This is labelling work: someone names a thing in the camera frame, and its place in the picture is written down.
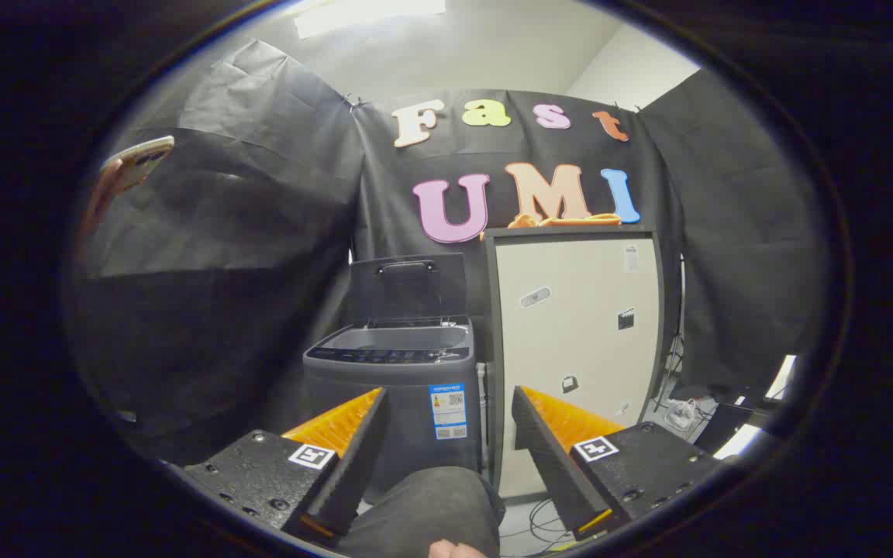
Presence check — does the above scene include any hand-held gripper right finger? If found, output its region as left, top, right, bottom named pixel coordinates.
left=511, top=385, right=726, bottom=542

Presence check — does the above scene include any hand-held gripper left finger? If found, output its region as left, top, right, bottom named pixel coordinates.
left=183, top=387, right=389, bottom=547

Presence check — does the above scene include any grey washing machine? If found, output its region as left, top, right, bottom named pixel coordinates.
left=303, top=316, right=486, bottom=505

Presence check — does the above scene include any orange polo shirt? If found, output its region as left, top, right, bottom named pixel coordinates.
left=507, top=213, right=622, bottom=230

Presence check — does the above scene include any person's leg in grey trousers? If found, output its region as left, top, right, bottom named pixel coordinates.
left=338, top=465, right=506, bottom=558

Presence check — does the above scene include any dark box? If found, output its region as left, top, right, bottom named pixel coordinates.
left=695, top=390, right=773, bottom=455

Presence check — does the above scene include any black backdrop cloth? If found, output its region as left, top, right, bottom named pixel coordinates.
left=67, top=39, right=827, bottom=466

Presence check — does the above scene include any rose gold smartphone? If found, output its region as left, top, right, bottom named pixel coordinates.
left=82, top=136, right=176, bottom=233

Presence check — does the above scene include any black floor cable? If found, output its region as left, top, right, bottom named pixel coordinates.
left=501, top=498, right=571, bottom=556

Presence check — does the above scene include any beige cabinet with dark frame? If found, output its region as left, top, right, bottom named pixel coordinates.
left=481, top=226, right=668, bottom=497

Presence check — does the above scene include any hanging black cable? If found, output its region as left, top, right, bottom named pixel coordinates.
left=662, top=332, right=684, bottom=404

